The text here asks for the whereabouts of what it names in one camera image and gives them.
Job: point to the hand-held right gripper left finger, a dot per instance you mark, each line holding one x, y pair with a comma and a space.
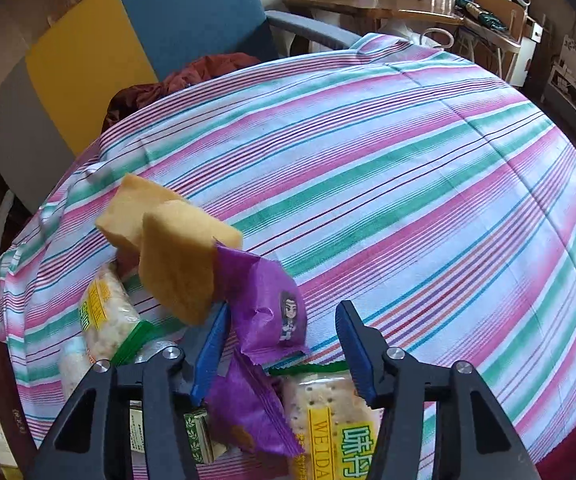
210, 355

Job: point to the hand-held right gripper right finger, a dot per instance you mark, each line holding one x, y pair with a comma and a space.
355, 355

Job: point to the purple snack packet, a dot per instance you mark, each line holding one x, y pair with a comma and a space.
263, 300
248, 405

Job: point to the soda cracker packet yellow label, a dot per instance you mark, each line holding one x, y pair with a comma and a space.
318, 410

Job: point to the small green carton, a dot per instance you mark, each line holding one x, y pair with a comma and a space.
200, 435

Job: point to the yellow sponge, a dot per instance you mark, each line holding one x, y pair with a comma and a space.
122, 210
182, 260

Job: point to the rice cracker packet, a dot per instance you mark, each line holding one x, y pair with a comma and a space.
107, 320

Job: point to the white snack packet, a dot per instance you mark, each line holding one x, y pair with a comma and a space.
72, 370

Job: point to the striped cloth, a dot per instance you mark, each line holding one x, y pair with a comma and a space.
368, 160

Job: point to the dark red garment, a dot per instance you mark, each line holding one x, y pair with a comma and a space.
192, 75

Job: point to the white rack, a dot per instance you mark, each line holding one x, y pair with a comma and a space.
568, 80

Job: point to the wooden desk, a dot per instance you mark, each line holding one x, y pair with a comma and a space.
368, 7

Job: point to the grey yellow blue armchair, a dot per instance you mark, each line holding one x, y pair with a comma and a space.
187, 5

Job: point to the dark green umbrella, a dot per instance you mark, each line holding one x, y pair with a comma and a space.
483, 15

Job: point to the cardboard box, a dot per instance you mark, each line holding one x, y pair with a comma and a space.
498, 5

